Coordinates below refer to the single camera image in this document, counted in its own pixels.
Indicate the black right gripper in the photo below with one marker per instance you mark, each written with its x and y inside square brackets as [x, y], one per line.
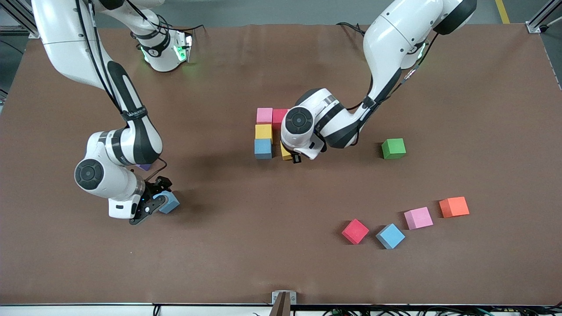
[154, 186]

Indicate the yellow foam block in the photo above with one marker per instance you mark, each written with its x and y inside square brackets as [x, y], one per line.
[285, 152]
[263, 131]

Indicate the blue foam block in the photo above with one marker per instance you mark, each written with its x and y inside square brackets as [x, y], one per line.
[171, 202]
[263, 149]
[390, 236]

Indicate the dark red foam block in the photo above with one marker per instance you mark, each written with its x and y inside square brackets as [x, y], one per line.
[278, 116]

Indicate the pink foam block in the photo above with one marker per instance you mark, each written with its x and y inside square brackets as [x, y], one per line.
[264, 116]
[418, 218]

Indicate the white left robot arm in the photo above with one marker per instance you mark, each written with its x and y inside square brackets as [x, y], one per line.
[395, 35]

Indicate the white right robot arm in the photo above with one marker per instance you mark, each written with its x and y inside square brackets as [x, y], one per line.
[66, 44]

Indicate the purple foam block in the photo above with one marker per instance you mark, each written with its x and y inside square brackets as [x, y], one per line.
[144, 167]

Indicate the bright red foam block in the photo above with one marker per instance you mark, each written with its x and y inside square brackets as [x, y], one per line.
[355, 231]

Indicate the green foam block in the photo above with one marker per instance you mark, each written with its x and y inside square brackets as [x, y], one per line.
[393, 149]

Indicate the brown table mat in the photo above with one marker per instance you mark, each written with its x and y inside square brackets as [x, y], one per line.
[281, 263]

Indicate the orange foam block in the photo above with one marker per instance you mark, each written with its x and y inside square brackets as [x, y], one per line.
[454, 207]

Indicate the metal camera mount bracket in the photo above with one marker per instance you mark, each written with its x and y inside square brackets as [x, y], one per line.
[276, 297]

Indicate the aluminium frame profile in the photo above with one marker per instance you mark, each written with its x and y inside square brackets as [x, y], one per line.
[19, 13]
[542, 17]

